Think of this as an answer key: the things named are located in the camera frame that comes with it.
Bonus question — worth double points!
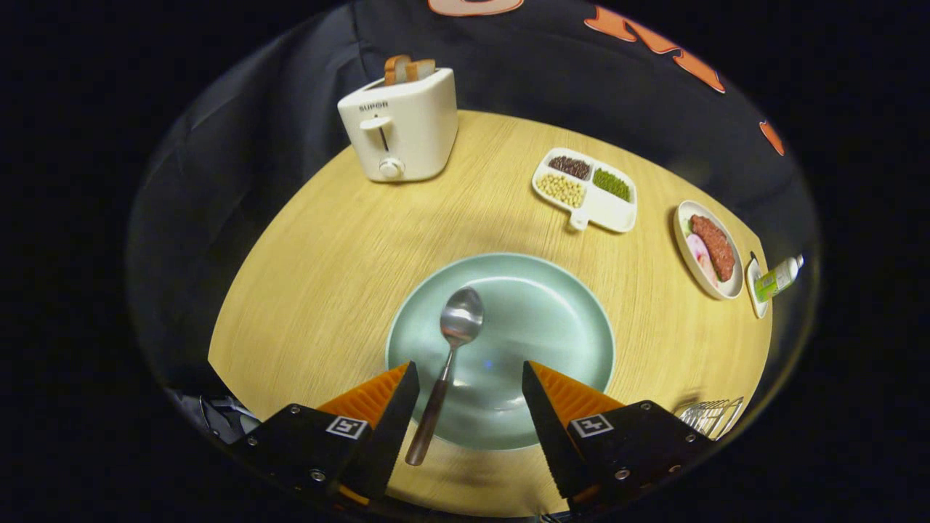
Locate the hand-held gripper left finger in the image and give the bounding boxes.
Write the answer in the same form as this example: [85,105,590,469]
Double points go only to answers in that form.
[230,360,421,503]

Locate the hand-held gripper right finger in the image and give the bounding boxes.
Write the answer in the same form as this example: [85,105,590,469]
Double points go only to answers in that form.
[521,360,718,503]

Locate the light blue round plate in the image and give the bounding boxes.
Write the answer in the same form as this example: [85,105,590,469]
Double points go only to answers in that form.
[385,252,616,451]

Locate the perforated metal tray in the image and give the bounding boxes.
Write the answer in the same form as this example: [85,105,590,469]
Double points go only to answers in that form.
[676,397,745,441]

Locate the white divided dish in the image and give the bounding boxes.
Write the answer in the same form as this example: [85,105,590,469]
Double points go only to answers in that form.
[532,147,638,234]

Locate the beige round plate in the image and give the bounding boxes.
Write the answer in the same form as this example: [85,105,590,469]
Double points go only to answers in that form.
[673,200,745,300]

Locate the pale pink ham slice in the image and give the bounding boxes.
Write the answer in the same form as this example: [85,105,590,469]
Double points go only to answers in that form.
[685,232,709,273]

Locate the yellow soybeans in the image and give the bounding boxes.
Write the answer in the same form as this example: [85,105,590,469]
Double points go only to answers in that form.
[535,173,586,209]

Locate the white square coaster dish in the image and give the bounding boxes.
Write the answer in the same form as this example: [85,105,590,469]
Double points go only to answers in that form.
[746,252,771,319]

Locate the brown steak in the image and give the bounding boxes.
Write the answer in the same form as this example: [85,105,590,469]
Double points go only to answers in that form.
[689,214,736,283]

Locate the green beans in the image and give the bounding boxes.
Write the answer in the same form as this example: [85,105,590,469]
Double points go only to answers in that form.
[592,169,632,202]

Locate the dark red beans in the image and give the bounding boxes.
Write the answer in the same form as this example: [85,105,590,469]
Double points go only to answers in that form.
[548,155,591,180]

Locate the green label metal bottle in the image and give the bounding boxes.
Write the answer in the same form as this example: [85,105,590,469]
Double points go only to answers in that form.
[753,254,805,303]

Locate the white toaster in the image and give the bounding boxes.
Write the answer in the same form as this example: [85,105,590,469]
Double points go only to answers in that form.
[337,68,459,183]

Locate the metal spoon brown handle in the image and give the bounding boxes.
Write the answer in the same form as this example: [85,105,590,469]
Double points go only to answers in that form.
[405,287,485,466]

